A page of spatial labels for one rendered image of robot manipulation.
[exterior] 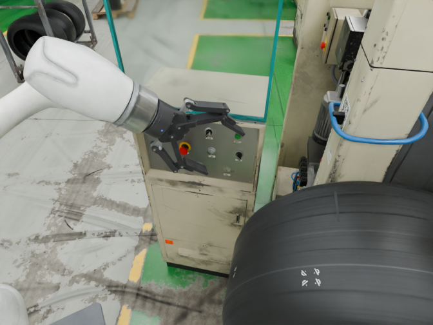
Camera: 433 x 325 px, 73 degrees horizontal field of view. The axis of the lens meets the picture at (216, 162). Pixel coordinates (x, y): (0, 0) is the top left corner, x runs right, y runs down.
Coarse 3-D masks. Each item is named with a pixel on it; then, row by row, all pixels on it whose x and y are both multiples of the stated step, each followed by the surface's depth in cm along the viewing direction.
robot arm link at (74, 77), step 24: (48, 48) 43; (72, 48) 45; (24, 72) 45; (48, 72) 44; (72, 72) 44; (96, 72) 46; (120, 72) 51; (48, 96) 46; (72, 96) 46; (96, 96) 47; (120, 96) 50
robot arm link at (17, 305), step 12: (0, 288) 96; (12, 288) 98; (0, 300) 87; (12, 300) 93; (0, 312) 86; (12, 312) 90; (24, 312) 95; (0, 324) 85; (12, 324) 88; (24, 324) 92
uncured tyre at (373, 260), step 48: (336, 192) 57; (384, 192) 54; (240, 240) 69; (288, 240) 54; (336, 240) 49; (384, 240) 47; (432, 240) 47; (240, 288) 57; (288, 288) 48; (336, 288) 44; (384, 288) 42; (432, 288) 41
